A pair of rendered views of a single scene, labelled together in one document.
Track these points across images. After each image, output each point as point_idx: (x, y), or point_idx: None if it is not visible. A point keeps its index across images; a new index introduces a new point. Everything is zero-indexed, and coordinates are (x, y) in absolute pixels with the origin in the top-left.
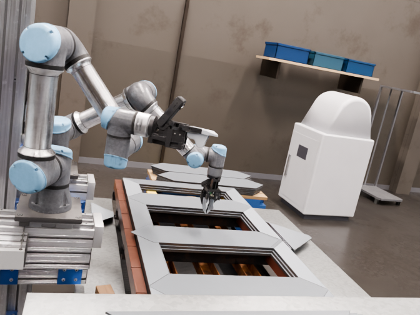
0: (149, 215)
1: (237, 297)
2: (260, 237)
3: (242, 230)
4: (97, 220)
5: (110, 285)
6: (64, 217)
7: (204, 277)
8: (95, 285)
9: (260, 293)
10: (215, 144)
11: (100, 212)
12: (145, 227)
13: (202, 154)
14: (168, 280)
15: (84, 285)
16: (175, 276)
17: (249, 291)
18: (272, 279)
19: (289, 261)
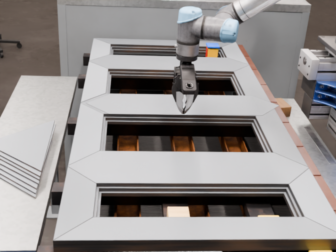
0: (263, 131)
1: (205, 1)
2: (110, 105)
3: (131, 113)
4: (309, 52)
5: (279, 106)
6: (332, 36)
7: (202, 69)
8: (293, 125)
9: (158, 59)
10: (195, 10)
11: (312, 59)
12: (263, 111)
13: (219, 10)
14: (234, 67)
15: (303, 124)
16: (227, 69)
17: (167, 60)
18: (138, 67)
19: (101, 80)
